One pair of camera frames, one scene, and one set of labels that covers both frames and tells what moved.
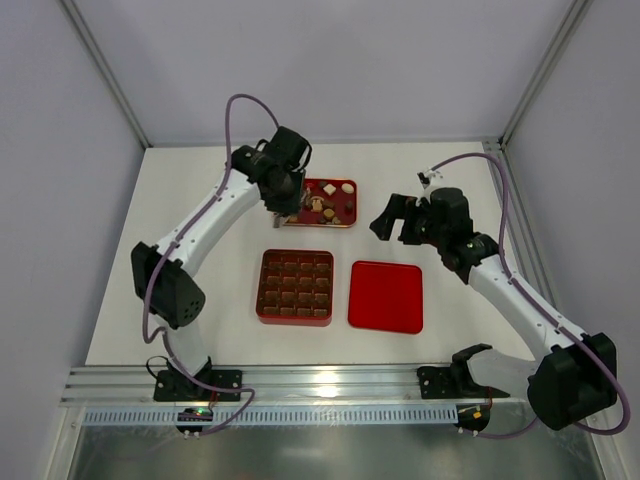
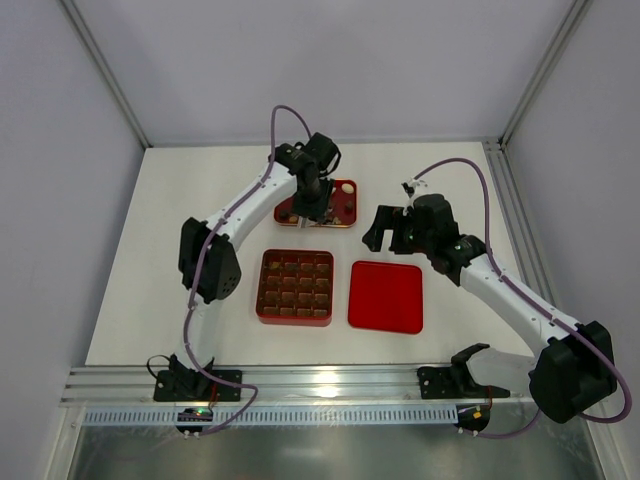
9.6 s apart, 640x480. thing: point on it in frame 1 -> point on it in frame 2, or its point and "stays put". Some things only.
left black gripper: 285,206 -> 314,208
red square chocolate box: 295,287 stays put
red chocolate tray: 327,202 stays put
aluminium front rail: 285,383 stays put
